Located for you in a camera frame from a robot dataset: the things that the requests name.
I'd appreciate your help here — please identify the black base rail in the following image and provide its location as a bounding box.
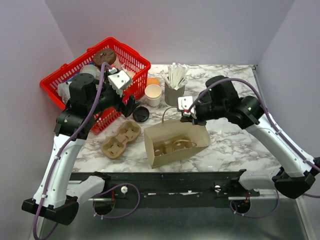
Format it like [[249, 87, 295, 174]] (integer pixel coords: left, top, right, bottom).
[[81, 171, 263, 209]]

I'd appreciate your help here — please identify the grey straw holder cup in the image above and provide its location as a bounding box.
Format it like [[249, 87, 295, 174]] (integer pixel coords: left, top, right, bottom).
[[164, 83, 185, 107]]

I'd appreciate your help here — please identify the cardboard cup carrier tray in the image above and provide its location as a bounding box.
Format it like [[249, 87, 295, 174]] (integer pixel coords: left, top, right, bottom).
[[101, 120, 141, 160]]

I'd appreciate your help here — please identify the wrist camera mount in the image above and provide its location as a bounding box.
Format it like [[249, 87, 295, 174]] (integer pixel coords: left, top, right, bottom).
[[107, 67, 133, 97], [177, 96, 196, 116]]

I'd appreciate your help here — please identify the red plastic basket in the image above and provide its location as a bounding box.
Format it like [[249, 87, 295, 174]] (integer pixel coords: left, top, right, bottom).
[[40, 37, 151, 140]]

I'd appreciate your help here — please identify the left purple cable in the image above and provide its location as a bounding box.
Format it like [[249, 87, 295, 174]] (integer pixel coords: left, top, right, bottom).
[[32, 61, 141, 240]]

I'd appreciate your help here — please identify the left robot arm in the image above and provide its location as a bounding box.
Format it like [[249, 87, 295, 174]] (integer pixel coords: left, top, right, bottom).
[[21, 70, 139, 226]]

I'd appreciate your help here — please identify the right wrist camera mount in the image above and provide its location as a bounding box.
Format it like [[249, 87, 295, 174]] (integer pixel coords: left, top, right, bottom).
[[177, 96, 196, 116]]

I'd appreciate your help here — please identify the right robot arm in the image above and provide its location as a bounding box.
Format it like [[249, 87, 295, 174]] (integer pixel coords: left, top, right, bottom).
[[177, 75, 320, 199]]

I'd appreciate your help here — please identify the white paper cup stack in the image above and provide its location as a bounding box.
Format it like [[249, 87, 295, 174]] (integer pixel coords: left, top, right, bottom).
[[144, 84, 162, 108]]

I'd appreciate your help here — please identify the orange sponge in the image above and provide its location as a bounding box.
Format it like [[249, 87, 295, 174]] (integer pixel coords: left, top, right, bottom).
[[146, 77, 160, 86]]

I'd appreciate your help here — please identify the white paper straws bundle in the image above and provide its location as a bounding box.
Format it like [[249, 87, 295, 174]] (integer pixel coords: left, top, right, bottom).
[[160, 62, 190, 90]]

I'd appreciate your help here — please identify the white crumpled paper wrapper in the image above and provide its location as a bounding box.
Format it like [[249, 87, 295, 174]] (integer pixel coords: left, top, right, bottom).
[[57, 81, 71, 105]]

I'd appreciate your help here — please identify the brown paper bag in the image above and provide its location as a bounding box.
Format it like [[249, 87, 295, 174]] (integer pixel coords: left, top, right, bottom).
[[143, 115, 211, 169]]

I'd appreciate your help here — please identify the brown lidded ice cream tub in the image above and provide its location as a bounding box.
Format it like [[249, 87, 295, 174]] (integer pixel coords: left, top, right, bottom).
[[93, 48, 117, 68]]

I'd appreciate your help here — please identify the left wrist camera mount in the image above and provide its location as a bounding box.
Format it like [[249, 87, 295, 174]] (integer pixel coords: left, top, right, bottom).
[[107, 67, 133, 97]]

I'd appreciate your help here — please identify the grey crumpled paper bag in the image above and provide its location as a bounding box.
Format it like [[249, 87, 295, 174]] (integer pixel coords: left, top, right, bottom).
[[79, 64, 101, 79]]

